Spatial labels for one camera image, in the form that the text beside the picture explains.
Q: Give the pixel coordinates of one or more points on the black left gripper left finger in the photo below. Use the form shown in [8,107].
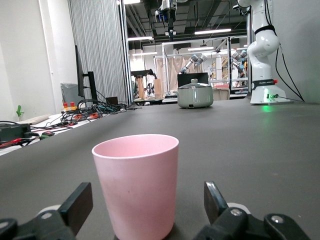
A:
[77,205]

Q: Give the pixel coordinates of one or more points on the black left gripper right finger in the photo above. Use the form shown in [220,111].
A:
[213,202]

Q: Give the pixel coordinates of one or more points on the pink plastic cup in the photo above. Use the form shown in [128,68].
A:
[137,187]

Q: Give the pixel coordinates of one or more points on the grey background robot arm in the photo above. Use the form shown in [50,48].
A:
[237,57]
[193,60]

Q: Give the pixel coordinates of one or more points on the green terminal connector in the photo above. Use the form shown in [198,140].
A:
[47,135]

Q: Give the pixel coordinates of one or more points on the white side desk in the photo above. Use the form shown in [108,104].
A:
[15,150]

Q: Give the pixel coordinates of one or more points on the orange-edged adapter box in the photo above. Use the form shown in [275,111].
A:
[79,116]
[94,115]

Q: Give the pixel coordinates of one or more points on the red clip lead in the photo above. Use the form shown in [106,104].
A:
[12,142]

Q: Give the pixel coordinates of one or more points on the white keyboard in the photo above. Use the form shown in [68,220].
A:
[35,119]

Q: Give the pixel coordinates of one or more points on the black power supply box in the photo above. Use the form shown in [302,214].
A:
[12,131]

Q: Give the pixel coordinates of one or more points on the yellow emergency stop button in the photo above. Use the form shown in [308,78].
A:
[65,107]
[73,106]

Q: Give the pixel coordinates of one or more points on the grey-green cooking pot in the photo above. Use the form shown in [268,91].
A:
[195,98]

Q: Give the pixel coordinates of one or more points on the white storage bin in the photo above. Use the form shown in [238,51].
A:
[221,93]

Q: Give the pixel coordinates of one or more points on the green plastic clip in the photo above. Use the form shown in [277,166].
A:
[19,112]

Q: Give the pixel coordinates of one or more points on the brown cardboard box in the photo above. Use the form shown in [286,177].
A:
[157,90]

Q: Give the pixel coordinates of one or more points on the black background monitor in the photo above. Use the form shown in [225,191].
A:
[183,80]

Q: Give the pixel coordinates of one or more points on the black computer monitor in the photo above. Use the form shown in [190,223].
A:
[80,75]

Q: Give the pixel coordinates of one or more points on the beige cloth curtain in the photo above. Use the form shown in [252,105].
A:
[172,70]

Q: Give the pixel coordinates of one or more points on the ceiling strip light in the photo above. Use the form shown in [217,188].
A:
[140,38]
[145,53]
[212,31]
[200,48]

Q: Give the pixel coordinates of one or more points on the grey vertical blinds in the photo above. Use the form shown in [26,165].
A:
[100,50]

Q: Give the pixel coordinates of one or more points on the aluminium frame post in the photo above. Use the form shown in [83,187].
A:
[124,50]

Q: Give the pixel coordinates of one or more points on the black overhead camera rig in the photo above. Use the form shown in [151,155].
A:
[170,22]

